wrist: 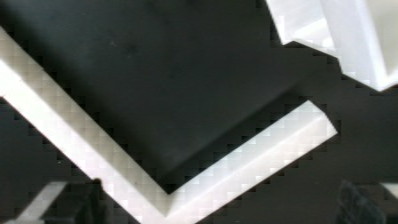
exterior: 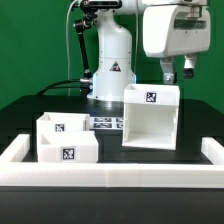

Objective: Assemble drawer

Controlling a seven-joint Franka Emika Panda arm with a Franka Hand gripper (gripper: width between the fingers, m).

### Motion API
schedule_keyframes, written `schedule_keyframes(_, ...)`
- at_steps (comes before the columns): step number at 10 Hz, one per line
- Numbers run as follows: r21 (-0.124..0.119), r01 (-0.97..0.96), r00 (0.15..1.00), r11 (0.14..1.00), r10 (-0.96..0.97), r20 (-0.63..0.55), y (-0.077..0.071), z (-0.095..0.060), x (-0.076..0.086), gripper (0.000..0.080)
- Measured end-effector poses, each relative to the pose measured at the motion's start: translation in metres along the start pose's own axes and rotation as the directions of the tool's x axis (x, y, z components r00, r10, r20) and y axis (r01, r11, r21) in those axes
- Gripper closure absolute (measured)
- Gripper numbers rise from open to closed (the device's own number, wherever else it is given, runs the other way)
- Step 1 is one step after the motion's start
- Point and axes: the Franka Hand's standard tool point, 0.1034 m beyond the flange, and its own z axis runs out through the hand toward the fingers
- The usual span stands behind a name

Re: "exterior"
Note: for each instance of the marker tag sheet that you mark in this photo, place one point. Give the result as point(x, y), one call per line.
point(106, 123)

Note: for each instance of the white U-shaped border frame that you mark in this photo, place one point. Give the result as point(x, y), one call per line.
point(15, 171)

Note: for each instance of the white drawer tray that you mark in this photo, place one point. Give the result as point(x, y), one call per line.
point(68, 147)
point(51, 122)

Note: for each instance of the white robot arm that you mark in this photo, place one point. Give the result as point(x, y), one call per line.
point(115, 44)

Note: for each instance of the white front drawer tray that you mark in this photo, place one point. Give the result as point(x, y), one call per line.
point(68, 147)

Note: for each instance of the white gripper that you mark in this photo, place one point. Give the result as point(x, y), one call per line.
point(171, 30)

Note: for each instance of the white drawer cabinet box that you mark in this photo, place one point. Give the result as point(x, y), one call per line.
point(150, 116)

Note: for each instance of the white rear drawer tray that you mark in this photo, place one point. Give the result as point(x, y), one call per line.
point(51, 122)

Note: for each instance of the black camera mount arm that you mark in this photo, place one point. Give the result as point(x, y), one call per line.
point(80, 26)

